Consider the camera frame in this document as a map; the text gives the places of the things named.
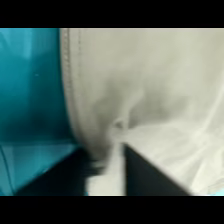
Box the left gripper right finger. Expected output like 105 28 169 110
123 143 192 197

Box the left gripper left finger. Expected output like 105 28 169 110
14 146 101 197

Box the white shirt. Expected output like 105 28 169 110
59 28 224 197

